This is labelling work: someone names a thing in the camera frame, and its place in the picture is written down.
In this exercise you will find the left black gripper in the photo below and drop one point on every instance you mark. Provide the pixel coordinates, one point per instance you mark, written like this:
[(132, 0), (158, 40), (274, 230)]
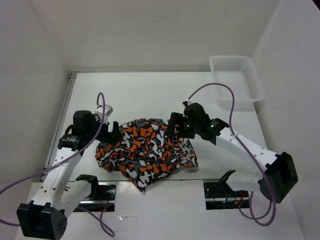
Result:
[(112, 138)]

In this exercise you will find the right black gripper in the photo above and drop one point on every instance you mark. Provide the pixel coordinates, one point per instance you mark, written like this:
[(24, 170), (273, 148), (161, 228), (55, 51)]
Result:
[(176, 118)]

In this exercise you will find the orange camouflage shorts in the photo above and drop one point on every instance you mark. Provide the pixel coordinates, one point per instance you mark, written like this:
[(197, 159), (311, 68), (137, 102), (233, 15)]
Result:
[(144, 154)]

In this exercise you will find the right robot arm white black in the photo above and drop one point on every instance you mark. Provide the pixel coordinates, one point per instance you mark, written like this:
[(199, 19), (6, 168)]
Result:
[(276, 174)]

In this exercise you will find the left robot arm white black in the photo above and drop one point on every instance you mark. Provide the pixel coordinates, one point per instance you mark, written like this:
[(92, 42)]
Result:
[(46, 215)]

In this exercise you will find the white perforated plastic basket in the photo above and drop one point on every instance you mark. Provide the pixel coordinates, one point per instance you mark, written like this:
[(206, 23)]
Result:
[(240, 74)]

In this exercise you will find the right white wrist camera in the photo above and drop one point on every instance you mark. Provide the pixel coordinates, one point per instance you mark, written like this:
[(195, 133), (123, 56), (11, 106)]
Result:
[(186, 103)]

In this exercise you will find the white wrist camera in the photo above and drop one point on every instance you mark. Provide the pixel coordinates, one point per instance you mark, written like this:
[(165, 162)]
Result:
[(104, 111), (186, 103)]

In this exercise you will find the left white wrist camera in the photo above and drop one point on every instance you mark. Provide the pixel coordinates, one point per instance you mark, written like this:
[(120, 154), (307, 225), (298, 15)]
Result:
[(104, 111)]

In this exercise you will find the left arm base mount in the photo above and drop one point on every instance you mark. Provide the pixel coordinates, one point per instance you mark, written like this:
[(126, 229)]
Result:
[(103, 201)]

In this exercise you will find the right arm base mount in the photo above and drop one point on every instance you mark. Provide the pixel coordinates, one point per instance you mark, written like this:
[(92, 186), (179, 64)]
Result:
[(218, 198)]

